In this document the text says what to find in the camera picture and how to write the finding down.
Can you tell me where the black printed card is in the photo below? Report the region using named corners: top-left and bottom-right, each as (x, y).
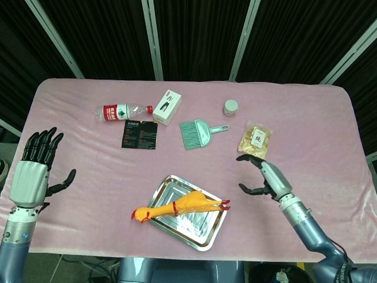
top-left (121, 119), bottom-right (159, 150)

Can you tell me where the white cardboard box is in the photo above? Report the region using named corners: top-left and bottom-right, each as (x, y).
top-left (152, 89), bottom-right (183, 127)

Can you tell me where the pink table cloth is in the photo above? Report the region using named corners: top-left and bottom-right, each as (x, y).
top-left (0, 78), bottom-right (377, 264)

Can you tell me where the clear bottle red label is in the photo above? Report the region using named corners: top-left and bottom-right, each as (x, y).
top-left (94, 103), bottom-right (154, 123)

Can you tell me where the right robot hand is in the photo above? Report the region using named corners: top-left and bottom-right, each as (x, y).
top-left (236, 153), bottom-right (293, 203)

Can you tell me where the black pleated curtain panel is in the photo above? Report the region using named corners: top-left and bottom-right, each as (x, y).
top-left (39, 0), bottom-right (157, 80)
top-left (0, 0), bottom-right (73, 130)
top-left (154, 0), bottom-right (251, 82)
top-left (237, 0), bottom-right (377, 83)
top-left (331, 50), bottom-right (377, 157)

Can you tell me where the white metal partition post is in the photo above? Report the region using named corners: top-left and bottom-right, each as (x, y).
top-left (141, 0), bottom-right (164, 81)
top-left (25, 0), bottom-right (85, 79)
top-left (320, 20), bottom-right (377, 85)
top-left (229, 0), bottom-right (262, 82)

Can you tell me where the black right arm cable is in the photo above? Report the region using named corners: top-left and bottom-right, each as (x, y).
top-left (326, 238), bottom-right (355, 268)

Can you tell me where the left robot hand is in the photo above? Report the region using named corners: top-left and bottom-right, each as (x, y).
top-left (8, 127), bottom-right (77, 209)

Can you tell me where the silver metal tray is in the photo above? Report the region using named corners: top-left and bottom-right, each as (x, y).
top-left (147, 175), bottom-right (228, 251)

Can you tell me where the teal plastic hand brush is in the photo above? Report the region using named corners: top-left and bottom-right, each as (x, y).
top-left (178, 119), bottom-right (230, 151)

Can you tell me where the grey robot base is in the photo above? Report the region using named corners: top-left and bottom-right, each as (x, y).
top-left (117, 256), bottom-right (245, 283)

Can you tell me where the short white frame bar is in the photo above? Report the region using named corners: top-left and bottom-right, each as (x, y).
top-left (0, 119), bottom-right (22, 138)

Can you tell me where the clear snack bag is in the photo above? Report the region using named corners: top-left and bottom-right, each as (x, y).
top-left (237, 119), bottom-right (273, 162)

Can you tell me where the loose floor cable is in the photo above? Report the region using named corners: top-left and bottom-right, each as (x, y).
top-left (61, 255), bottom-right (119, 283)

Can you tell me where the black floor bag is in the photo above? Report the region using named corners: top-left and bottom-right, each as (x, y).
top-left (249, 263), bottom-right (313, 283)

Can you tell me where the yellow rubber chicken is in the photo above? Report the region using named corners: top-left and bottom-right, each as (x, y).
top-left (131, 190), bottom-right (231, 224)

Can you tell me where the small white jar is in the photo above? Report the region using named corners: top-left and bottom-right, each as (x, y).
top-left (223, 100), bottom-right (239, 117)

